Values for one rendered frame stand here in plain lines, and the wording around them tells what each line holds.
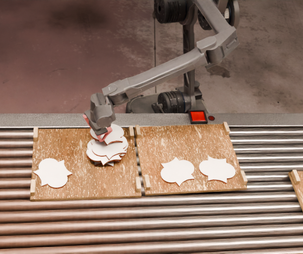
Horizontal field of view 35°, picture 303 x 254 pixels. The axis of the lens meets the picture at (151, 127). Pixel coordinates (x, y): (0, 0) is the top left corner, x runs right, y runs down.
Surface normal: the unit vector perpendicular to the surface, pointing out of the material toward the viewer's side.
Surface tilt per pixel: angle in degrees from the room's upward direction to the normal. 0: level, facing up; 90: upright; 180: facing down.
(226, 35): 26
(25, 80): 0
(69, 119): 0
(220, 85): 0
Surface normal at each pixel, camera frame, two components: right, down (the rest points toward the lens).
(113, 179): 0.11, -0.69
